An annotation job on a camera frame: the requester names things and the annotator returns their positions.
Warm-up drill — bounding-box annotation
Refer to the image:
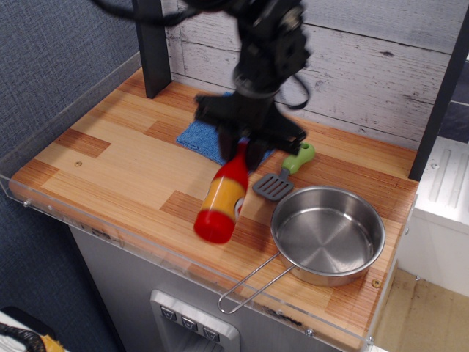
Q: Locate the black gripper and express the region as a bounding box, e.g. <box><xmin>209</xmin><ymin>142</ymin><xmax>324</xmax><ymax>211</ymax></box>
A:
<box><xmin>194</xmin><ymin>78</ymin><xmax>306</xmax><ymax>172</ymax></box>

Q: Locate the red toy sauce bottle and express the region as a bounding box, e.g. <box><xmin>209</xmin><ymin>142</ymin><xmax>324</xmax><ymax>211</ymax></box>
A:
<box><xmin>193</xmin><ymin>142</ymin><xmax>249</xmax><ymax>243</ymax></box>

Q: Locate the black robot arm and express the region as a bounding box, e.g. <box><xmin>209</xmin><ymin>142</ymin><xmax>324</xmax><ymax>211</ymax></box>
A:
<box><xmin>187</xmin><ymin>1</ymin><xmax>310</xmax><ymax>171</ymax></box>

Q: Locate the blue folded cloth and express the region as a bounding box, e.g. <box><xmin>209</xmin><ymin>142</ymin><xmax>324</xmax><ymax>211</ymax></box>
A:
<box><xmin>175</xmin><ymin>91</ymin><xmax>276</xmax><ymax>175</ymax></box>

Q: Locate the stainless steel pan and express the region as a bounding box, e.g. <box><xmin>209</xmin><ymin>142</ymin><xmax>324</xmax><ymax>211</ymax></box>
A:
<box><xmin>217</xmin><ymin>185</ymin><xmax>387</xmax><ymax>315</ymax></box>

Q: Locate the grey cabinet with dispenser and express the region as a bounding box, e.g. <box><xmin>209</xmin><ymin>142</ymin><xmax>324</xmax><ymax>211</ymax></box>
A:
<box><xmin>71</xmin><ymin>227</ymin><xmax>335</xmax><ymax>351</ymax></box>

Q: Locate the clear acrylic table guard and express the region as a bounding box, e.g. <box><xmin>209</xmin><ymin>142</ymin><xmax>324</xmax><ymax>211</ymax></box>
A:
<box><xmin>1</xmin><ymin>56</ymin><xmax>417</xmax><ymax>351</ymax></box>

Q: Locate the white ribbed side counter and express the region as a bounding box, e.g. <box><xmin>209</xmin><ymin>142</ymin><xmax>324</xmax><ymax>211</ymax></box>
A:
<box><xmin>397</xmin><ymin>137</ymin><xmax>468</xmax><ymax>296</ymax></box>

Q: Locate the green handled grey spatula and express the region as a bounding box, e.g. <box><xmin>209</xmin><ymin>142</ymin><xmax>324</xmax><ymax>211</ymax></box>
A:
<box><xmin>252</xmin><ymin>142</ymin><xmax>316</xmax><ymax>202</ymax></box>

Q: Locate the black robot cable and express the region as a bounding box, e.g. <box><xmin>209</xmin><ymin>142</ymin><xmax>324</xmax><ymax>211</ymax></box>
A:
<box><xmin>91</xmin><ymin>0</ymin><xmax>311</xmax><ymax>110</ymax></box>

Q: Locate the dark left support post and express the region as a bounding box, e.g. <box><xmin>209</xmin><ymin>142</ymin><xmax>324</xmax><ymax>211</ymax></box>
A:
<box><xmin>136</xmin><ymin>23</ymin><xmax>172</xmax><ymax>99</ymax></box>

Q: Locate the dark support post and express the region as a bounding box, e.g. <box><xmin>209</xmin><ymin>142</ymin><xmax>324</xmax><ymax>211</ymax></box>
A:
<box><xmin>408</xmin><ymin>10</ymin><xmax>468</xmax><ymax>181</ymax></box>
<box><xmin>136</xmin><ymin>23</ymin><xmax>172</xmax><ymax>99</ymax></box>

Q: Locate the dark right support post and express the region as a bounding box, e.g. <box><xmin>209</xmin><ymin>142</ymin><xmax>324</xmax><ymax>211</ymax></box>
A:
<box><xmin>408</xmin><ymin>10</ymin><xmax>468</xmax><ymax>181</ymax></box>

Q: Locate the black braided hose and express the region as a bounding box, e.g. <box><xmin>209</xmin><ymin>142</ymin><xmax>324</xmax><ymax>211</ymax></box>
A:
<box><xmin>0</xmin><ymin>322</ymin><xmax>45</xmax><ymax>352</ymax></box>

